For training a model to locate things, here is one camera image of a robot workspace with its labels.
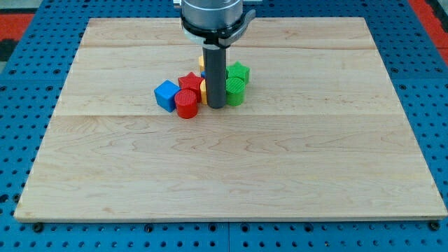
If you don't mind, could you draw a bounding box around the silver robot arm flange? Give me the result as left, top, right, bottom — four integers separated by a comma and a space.
174, 0, 256, 50

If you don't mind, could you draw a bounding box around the blue cube block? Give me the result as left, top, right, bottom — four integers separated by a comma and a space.
154, 80, 181, 113

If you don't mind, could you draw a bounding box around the green cylinder block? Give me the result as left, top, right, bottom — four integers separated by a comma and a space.
226, 78, 246, 106

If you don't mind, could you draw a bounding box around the yellow block near rod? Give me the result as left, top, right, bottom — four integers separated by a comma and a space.
199, 79, 207, 105

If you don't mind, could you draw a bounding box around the red cylinder block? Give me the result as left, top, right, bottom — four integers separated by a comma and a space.
174, 90, 198, 119

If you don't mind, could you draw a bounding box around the red star block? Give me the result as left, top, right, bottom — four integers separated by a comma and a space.
178, 72, 204, 103

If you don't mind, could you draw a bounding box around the green star block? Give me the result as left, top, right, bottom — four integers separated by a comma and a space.
226, 61, 251, 84

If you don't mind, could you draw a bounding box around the yellow block behind rod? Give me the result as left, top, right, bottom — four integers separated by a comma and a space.
198, 55, 205, 72

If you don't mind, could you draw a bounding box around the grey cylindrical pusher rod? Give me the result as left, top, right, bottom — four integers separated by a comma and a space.
203, 48, 227, 109

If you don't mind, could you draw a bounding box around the light wooden board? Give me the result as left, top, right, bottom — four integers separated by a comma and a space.
15, 17, 447, 223

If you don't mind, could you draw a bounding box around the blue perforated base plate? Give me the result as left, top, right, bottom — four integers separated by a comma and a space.
1, 0, 447, 251

